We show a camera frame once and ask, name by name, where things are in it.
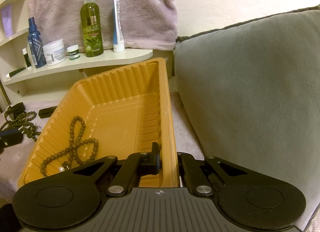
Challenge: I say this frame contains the orange plastic tray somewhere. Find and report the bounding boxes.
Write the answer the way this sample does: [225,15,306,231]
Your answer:
[18,58,179,188]

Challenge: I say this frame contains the brown wooden bead necklace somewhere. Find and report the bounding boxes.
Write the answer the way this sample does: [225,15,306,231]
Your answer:
[39,115,99,177]

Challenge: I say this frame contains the dark bead necklace pile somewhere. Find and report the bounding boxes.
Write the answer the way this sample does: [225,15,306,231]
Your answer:
[0,111,42,143]

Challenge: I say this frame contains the grey cushion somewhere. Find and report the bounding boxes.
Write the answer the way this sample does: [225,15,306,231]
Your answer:
[174,6,319,231]

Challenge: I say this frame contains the blue white tube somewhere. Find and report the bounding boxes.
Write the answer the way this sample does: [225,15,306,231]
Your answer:
[113,0,125,53]

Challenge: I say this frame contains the small green white jar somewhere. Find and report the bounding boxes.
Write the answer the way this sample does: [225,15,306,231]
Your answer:
[67,45,80,60]

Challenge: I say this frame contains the white cream jar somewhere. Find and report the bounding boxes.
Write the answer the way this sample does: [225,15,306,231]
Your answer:
[43,39,66,66]

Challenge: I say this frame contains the cream corner shelf unit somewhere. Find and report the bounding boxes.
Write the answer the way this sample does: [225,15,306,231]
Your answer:
[1,0,163,103]

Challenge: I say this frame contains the dark green pencil tube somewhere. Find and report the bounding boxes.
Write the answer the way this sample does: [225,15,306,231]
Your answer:
[6,67,26,79]

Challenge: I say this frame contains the green olive spray bottle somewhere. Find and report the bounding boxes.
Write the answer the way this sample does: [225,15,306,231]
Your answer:
[80,0,104,57]

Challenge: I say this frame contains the small black white bottle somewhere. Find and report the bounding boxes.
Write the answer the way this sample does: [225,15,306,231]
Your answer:
[22,47,31,69]

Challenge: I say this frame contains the mauve fleece towel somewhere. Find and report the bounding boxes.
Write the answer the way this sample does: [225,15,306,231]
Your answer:
[28,0,177,51]

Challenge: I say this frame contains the blue spray bottle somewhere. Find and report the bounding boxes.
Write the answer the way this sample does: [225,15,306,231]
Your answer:
[28,17,46,69]

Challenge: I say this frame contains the purple tube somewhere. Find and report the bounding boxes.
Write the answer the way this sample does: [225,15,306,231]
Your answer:
[1,4,13,37]

